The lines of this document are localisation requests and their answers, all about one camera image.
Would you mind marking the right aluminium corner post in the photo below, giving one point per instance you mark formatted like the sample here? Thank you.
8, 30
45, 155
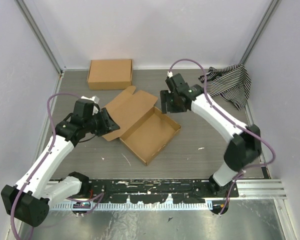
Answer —
271, 9

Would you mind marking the left aluminium corner post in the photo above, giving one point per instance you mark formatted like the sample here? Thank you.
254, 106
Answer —
38, 34

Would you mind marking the aluminium corner post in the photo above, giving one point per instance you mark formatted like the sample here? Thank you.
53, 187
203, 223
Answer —
271, 9
38, 34

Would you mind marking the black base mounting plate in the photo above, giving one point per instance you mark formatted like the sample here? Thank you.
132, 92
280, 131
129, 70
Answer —
150, 191

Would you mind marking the aluminium front rail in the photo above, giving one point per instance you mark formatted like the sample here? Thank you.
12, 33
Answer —
257, 188

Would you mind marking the folded closed cardboard box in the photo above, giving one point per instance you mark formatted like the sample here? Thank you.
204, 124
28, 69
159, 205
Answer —
110, 74

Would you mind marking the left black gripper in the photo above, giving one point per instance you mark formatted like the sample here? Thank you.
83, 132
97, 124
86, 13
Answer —
111, 125

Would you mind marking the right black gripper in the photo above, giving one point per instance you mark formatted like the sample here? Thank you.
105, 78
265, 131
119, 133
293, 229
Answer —
165, 96

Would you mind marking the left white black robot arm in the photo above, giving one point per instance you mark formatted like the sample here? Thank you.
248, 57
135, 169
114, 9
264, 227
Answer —
29, 200

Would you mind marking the cardboard box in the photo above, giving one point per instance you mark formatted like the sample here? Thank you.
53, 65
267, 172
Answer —
144, 129
110, 74

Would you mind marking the black white striped cloth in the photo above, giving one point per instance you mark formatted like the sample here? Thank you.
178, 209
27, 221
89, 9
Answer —
231, 83

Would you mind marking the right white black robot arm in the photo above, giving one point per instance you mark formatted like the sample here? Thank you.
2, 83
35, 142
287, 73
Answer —
242, 148

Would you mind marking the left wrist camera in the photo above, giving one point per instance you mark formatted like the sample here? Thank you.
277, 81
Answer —
95, 101

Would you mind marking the white slotted cable duct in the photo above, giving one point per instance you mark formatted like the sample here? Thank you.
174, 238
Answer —
166, 206

